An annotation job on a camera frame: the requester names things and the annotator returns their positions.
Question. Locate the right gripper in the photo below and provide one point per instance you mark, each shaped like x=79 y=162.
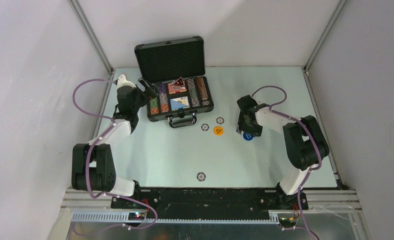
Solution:
x=241 y=126

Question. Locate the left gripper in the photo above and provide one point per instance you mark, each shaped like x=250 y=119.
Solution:
x=151 y=91

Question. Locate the red playing card box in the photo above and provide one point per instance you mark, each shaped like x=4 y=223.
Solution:
x=174 y=89

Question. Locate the triangular dealer button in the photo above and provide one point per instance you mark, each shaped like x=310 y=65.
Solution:
x=178 y=82

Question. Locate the black poker set case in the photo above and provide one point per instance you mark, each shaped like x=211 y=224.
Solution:
x=177 y=69

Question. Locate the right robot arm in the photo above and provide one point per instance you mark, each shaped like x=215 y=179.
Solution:
x=305 y=144

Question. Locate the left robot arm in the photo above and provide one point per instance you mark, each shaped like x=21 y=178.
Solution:
x=93 y=167

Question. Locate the blue round button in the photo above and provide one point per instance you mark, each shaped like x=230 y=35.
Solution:
x=247 y=136

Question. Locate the poker chip middle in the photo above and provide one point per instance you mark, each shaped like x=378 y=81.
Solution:
x=220 y=120

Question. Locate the orange round button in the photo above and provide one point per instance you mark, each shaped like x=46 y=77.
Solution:
x=218 y=130

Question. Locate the blue playing card box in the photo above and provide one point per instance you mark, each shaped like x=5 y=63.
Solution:
x=179 y=103

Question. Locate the poker chip near disc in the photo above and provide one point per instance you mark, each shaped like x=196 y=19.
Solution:
x=205 y=127

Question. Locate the poker chip front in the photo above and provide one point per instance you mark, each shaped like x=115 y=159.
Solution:
x=201 y=176

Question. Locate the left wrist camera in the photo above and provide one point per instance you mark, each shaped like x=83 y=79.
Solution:
x=123 y=82

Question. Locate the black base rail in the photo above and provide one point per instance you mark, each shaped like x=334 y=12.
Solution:
x=217 y=203

